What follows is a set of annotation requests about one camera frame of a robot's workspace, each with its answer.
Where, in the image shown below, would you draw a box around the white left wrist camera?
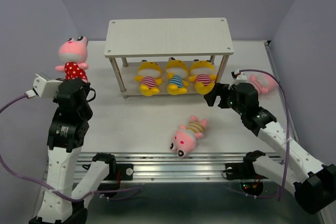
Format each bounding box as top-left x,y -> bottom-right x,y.
25,73 -> 62,99

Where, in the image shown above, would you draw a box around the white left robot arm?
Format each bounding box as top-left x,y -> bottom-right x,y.
30,75 -> 117,223

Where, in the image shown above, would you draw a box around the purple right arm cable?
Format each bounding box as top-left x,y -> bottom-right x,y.
240,69 -> 291,201

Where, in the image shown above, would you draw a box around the yellow frog toy pink stripes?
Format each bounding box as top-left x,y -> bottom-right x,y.
134,60 -> 163,97

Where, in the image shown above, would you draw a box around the white two-tier shelf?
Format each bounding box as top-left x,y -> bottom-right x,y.
104,17 -> 234,98

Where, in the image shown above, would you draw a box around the yellow frog toy blue stripes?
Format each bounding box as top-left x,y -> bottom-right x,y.
165,57 -> 189,95

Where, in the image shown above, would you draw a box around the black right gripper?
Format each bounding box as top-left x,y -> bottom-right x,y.
203,82 -> 245,115

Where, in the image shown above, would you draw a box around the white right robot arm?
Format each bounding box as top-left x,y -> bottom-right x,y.
204,83 -> 335,215

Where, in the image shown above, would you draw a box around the pink frog toy polka dots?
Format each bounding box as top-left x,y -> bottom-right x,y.
55,36 -> 89,83

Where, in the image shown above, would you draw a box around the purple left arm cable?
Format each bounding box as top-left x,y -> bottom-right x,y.
0,92 -> 142,204

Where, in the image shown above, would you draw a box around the pink frog toy orange stripes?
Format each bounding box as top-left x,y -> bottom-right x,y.
170,115 -> 208,157

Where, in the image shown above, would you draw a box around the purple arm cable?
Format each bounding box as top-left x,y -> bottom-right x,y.
240,69 -> 291,201
0,92 -> 142,204

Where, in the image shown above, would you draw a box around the yellow frog toy red stripes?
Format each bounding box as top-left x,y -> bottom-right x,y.
189,59 -> 216,95

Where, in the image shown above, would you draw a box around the aluminium front rail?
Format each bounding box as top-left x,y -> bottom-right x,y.
43,152 -> 289,183

